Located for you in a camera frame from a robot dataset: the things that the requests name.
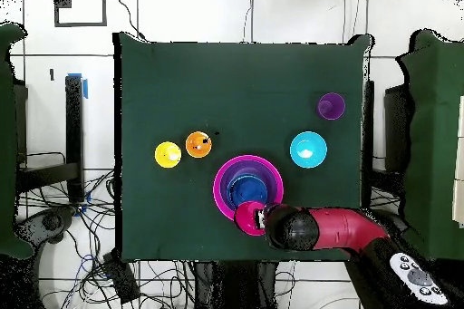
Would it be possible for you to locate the large pink bowl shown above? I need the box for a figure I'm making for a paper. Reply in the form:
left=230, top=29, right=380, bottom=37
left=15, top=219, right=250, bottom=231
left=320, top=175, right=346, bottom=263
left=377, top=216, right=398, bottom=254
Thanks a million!
left=212, top=154, right=285, bottom=224

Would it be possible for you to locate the blue tape piece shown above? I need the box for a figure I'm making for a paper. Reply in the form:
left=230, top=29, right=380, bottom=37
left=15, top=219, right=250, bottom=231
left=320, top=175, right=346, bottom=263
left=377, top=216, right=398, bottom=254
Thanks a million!
left=67, top=72, right=89, bottom=101

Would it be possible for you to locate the purple cup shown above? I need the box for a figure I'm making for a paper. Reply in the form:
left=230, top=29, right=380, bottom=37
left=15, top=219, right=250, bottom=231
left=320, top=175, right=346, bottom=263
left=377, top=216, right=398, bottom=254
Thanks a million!
left=314, top=92, right=346, bottom=121

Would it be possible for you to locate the dark green side tablecloth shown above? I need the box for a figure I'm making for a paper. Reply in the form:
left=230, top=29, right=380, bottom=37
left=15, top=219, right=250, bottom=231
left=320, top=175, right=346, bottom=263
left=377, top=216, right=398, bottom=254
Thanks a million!
left=392, top=29, right=464, bottom=261
left=0, top=22, right=35, bottom=260

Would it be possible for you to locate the black stand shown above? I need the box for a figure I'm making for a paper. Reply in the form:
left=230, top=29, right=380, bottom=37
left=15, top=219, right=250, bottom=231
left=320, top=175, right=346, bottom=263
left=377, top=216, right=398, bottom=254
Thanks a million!
left=14, top=74, right=86, bottom=205
left=362, top=80, right=376, bottom=208

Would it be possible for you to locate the dark blue bowl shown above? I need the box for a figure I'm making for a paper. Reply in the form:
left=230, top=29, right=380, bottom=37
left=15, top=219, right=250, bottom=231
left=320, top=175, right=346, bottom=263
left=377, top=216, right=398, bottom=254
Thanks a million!
left=226, top=173, right=269, bottom=209

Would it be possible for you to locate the cyan bowl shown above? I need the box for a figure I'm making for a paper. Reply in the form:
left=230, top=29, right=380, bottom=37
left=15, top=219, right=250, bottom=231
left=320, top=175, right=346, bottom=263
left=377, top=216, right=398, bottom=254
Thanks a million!
left=289, top=130, right=328, bottom=169

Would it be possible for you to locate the orange cup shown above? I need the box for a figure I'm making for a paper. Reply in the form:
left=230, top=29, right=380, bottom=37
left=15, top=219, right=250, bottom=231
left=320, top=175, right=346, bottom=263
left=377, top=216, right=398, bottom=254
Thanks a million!
left=185, top=131, right=213, bottom=159

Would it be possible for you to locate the grey chair base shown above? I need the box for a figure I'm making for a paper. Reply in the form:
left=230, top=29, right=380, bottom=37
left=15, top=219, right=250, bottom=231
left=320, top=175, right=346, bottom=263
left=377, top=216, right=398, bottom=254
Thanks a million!
left=14, top=207, right=77, bottom=246

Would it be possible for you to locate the black box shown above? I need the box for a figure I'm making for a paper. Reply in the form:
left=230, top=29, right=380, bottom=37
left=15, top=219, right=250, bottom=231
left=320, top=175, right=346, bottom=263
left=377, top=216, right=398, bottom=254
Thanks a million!
left=102, top=250, right=141, bottom=304

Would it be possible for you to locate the yellow cup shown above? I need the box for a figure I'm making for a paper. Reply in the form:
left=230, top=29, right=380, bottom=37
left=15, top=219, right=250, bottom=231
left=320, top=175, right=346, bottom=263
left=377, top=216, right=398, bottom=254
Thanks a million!
left=154, top=140, right=183, bottom=169

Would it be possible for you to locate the purple bowl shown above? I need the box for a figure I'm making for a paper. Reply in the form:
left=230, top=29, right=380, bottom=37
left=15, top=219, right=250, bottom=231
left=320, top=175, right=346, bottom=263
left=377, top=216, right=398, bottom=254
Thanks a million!
left=218, top=160, right=279, bottom=214

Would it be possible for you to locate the small red-pink bowl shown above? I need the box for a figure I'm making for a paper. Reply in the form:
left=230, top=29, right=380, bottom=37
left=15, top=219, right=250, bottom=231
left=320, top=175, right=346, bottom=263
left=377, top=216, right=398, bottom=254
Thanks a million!
left=233, top=200, right=268, bottom=237

